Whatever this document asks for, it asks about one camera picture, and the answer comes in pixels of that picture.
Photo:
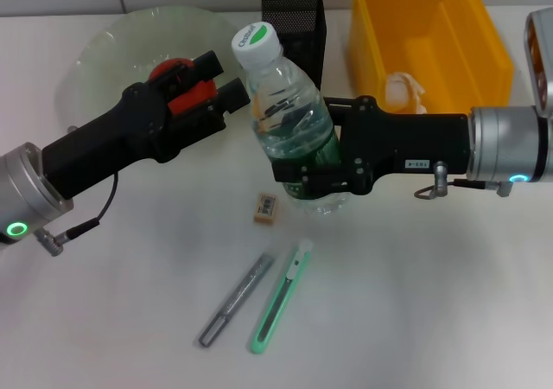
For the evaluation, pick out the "grey glitter pen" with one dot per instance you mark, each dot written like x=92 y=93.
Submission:
x=237 y=298

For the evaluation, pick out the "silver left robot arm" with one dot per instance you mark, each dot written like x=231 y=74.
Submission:
x=26 y=190

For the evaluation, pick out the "mint green utility knife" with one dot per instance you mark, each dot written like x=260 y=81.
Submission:
x=281 y=298

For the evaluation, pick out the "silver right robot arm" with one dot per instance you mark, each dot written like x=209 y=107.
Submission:
x=510 y=142

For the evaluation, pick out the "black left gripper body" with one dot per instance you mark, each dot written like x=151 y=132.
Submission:
x=108 y=142

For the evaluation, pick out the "red-orange toy orange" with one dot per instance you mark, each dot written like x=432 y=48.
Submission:
x=196 y=96

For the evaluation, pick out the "beige barcode eraser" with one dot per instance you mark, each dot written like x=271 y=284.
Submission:
x=265 y=209

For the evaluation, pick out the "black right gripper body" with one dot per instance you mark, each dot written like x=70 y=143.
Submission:
x=410 y=142

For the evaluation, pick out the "white paper ball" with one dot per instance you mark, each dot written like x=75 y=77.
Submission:
x=404 y=93

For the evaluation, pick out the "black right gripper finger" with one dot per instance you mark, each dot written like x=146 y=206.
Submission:
x=334 y=108
x=311 y=179

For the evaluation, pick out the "yellow plastic bin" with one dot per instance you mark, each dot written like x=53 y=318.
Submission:
x=453 y=52

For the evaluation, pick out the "green glass fruit plate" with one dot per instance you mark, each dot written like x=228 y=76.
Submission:
x=129 y=39

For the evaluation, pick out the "clear green-label water bottle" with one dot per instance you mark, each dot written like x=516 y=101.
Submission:
x=289 y=116

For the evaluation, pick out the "black mesh pen holder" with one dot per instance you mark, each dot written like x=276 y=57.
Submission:
x=298 y=4

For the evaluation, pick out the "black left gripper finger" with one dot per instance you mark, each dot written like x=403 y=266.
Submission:
x=233 y=95
x=207 y=67

